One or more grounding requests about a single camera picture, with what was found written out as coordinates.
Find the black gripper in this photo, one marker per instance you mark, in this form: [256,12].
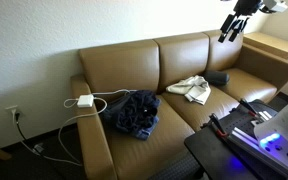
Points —
[247,7]

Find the white cloth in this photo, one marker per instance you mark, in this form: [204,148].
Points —
[194,88]

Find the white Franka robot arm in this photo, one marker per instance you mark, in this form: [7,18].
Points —
[284,126]

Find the light wooden side table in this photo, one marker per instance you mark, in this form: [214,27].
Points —
[270,43]

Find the small dark pouch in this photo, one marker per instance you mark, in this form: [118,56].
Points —
[217,77]

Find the tan leather sofa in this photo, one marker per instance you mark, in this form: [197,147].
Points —
[184,56]

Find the red and black clamp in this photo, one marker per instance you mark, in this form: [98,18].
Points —
[247,106]
[217,125]

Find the black robot table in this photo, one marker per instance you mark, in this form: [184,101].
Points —
[210,156]

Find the dark blue jeans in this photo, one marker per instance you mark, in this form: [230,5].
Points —
[134,113]

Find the white power adapter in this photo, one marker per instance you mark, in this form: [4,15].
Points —
[85,101]

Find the grey plug block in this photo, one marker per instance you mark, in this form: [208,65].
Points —
[39,148]

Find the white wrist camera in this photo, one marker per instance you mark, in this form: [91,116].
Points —
[277,6]

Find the white wall outlet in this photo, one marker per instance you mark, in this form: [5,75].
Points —
[12,109]

